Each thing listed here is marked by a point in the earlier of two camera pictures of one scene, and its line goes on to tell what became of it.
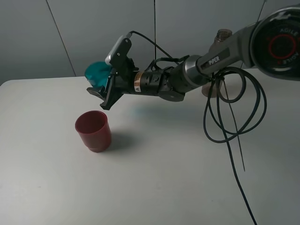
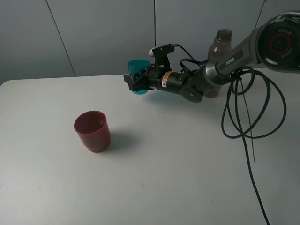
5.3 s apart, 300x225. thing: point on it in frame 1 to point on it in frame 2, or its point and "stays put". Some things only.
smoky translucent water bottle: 221,34 stays put
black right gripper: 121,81 to 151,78
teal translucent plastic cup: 98,72 to 136,66
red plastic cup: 93,127 stays put
